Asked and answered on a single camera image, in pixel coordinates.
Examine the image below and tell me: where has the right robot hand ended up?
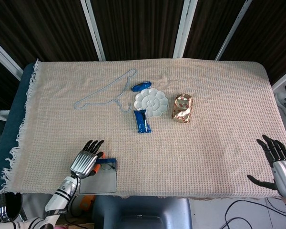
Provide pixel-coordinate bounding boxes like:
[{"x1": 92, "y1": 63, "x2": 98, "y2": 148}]
[{"x1": 246, "y1": 134, "x2": 286, "y2": 198}]

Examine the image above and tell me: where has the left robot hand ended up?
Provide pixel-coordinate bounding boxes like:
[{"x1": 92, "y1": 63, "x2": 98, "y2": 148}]
[{"x1": 69, "y1": 139, "x2": 106, "y2": 180}]

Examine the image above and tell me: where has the blue glasses case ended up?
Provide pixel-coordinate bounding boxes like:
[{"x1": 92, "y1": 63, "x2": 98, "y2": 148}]
[{"x1": 79, "y1": 157, "x2": 118, "y2": 195}]

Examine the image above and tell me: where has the orange tool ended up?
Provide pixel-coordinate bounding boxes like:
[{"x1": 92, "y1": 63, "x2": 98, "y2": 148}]
[{"x1": 79, "y1": 194, "x2": 96, "y2": 211}]

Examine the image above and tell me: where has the long blue snack packet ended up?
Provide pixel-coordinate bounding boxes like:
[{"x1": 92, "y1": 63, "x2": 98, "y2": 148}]
[{"x1": 133, "y1": 109, "x2": 153, "y2": 134}]

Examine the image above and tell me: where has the grey plastic chair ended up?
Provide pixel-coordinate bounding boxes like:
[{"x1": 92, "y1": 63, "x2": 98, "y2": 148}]
[{"x1": 92, "y1": 195, "x2": 193, "y2": 229}]

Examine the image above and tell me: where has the teal padded table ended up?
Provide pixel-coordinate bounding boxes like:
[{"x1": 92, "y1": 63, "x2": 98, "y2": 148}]
[{"x1": 0, "y1": 62, "x2": 37, "y2": 191}]

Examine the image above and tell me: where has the chrome metal stand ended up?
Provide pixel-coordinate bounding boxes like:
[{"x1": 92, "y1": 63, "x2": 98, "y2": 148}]
[{"x1": 0, "y1": 192, "x2": 24, "y2": 223}]

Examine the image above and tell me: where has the white flower paint palette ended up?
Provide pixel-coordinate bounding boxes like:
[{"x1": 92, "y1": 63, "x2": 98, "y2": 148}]
[{"x1": 133, "y1": 87, "x2": 169, "y2": 119}]

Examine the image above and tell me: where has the small blue snack packet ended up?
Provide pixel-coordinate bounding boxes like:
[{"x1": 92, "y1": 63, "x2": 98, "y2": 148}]
[{"x1": 131, "y1": 81, "x2": 152, "y2": 93}]

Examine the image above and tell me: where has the beige waffle blanket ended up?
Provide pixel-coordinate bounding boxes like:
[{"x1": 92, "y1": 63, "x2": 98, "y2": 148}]
[{"x1": 0, "y1": 58, "x2": 286, "y2": 200}]

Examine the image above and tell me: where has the gold foil snack bag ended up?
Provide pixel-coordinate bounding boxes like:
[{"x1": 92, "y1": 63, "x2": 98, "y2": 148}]
[{"x1": 172, "y1": 93, "x2": 194, "y2": 124}]

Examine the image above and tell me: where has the dark brown slatted panel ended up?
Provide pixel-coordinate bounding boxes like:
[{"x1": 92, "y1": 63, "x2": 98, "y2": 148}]
[
  {"x1": 90, "y1": 0, "x2": 189, "y2": 62},
  {"x1": 221, "y1": 0, "x2": 286, "y2": 86},
  {"x1": 183, "y1": 0, "x2": 246, "y2": 61},
  {"x1": 0, "y1": 0, "x2": 100, "y2": 70}
]

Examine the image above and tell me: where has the black floor cable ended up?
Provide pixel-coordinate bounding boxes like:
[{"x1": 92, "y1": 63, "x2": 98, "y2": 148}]
[{"x1": 218, "y1": 199, "x2": 286, "y2": 229}]

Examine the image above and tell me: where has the light blue wire hanger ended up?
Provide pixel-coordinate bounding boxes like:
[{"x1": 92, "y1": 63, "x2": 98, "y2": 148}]
[{"x1": 73, "y1": 68, "x2": 137, "y2": 113}]

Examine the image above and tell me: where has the white frame post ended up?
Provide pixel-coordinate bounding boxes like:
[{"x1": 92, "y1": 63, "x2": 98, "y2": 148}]
[
  {"x1": 214, "y1": 0, "x2": 254, "y2": 61},
  {"x1": 80, "y1": 0, "x2": 107, "y2": 62},
  {"x1": 172, "y1": 0, "x2": 199, "y2": 59},
  {"x1": 271, "y1": 66, "x2": 286, "y2": 92},
  {"x1": 0, "y1": 35, "x2": 24, "y2": 81}
]

